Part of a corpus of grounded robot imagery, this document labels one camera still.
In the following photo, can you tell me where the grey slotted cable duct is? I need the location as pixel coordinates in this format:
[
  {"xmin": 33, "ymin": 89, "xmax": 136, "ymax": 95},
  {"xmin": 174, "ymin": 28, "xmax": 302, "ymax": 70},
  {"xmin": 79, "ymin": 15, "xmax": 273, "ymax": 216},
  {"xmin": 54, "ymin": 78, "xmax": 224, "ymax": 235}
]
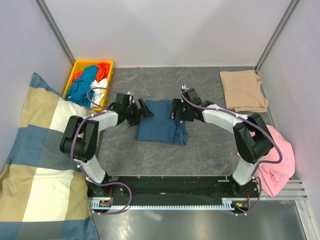
[{"xmin": 88, "ymin": 197, "xmax": 250, "ymax": 212}]

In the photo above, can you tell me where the left aluminium corner post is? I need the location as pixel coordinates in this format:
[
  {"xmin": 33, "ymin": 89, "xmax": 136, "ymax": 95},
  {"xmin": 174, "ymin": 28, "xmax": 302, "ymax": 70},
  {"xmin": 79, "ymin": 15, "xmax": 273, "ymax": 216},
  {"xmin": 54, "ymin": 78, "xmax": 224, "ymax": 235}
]
[{"xmin": 35, "ymin": 0, "xmax": 76, "ymax": 65}]

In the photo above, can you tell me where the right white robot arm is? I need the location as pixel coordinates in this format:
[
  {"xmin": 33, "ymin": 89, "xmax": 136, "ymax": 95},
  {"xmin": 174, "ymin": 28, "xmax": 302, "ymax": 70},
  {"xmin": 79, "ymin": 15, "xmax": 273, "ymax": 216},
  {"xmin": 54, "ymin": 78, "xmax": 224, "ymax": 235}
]
[{"xmin": 170, "ymin": 85, "xmax": 275, "ymax": 197}]

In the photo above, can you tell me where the aluminium corner post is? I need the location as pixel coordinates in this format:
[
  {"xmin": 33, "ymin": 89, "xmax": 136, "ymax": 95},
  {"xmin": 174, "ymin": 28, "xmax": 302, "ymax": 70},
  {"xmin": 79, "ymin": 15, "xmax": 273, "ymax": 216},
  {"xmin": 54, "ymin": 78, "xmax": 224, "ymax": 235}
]
[
  {"xmin": 254, "ymin": 0, "xmax": 301, "ymax": 72},
  {"xmin": 35, "ymin": 0, "xmax": 76, "ymax": 65}
]

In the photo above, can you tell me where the orange t-shirt in bin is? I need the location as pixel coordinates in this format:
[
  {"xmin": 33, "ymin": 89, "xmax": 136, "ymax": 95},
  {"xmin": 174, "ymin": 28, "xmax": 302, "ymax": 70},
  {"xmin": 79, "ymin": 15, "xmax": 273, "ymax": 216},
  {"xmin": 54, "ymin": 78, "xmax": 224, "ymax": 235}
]
[{"xmin": 72, "ymin": 62, "xmax": 111, "ymax": 83}]

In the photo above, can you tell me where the pink t-shirt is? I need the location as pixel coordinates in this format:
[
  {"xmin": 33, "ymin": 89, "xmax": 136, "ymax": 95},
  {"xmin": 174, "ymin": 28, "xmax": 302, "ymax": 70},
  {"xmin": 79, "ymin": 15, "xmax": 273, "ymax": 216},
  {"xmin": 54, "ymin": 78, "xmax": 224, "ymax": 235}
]
[{"xmin": 232, "ymin": 125, "xmax": 295, "ymax": 197}]

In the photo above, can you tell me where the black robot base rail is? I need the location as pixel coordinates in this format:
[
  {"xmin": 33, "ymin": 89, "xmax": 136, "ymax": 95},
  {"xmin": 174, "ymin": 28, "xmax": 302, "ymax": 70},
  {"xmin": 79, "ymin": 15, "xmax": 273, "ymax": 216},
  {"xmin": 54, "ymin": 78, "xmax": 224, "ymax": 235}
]
[{"xmin": 87, "ymin": 174, "xmax": 261, "ymax": 201}]

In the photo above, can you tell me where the yellow plastic bin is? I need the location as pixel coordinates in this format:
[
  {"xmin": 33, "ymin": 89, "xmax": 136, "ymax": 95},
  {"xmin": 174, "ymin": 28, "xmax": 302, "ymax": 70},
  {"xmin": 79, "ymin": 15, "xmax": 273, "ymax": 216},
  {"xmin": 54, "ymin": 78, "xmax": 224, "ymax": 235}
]
[{"xmin": 62, "ymin": 60, "xmax": 114, "ymax": 113}]

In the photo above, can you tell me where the right aluminium corner post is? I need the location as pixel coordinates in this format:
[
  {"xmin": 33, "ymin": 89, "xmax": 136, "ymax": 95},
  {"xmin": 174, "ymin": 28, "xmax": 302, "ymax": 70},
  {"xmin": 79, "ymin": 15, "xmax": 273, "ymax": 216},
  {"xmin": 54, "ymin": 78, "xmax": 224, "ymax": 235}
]
[{"xmin": 254, "ymin": 0, "xmax": 301, "ymax": 72}]

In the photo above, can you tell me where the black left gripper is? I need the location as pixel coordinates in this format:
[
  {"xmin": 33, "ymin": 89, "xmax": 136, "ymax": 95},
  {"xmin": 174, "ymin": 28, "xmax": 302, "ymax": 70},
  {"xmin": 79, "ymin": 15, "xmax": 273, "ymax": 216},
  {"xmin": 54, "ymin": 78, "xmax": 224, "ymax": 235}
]
[{"xmin": 124, "ymin": 98, "xmax": 153, "ymax": 127}]

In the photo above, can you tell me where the dark blue t-shirt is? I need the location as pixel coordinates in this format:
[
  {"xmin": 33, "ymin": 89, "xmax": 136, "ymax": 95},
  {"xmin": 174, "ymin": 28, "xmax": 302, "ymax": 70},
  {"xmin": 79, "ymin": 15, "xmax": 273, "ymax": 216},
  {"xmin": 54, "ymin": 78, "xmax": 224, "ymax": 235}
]
[{"xmin": 136, "ymin": 99, "xmax": 189, "ymax": 146}]

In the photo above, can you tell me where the folded beige t-shirt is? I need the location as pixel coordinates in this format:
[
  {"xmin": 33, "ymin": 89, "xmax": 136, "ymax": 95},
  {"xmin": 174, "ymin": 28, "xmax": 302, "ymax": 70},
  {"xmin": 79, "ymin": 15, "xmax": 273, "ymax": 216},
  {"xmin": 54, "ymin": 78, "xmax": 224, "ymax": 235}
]
[{"xmin": 219, "ymin": 70, "xmax": 268, "ymax": 113}]

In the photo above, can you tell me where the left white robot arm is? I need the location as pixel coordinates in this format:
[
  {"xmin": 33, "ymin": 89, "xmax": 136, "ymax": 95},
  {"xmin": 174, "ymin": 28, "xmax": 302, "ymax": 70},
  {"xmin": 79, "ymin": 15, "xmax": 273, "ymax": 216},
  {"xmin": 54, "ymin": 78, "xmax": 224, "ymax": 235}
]
[{"xmin": 59, "ymin": 93, "xmax": 154, "ymax": 197}]

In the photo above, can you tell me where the blue beige checkered pillow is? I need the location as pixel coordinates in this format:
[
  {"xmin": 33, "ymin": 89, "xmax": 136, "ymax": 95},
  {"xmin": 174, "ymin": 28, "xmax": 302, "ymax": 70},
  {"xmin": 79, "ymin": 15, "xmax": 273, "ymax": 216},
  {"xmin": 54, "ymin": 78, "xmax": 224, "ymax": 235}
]
[{"xmin": 0, "ymin": 73, "xmax": 99, "ymax": 240}]

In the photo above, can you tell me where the teal t-shirt in bin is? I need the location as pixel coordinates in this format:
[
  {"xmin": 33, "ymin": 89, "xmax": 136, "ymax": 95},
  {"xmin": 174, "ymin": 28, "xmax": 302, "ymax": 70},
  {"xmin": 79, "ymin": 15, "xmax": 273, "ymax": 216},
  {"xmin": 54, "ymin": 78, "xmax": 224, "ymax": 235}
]
[{"xmin": 65, "ymin": 65, "xmax": 98, "ymax": 108}]

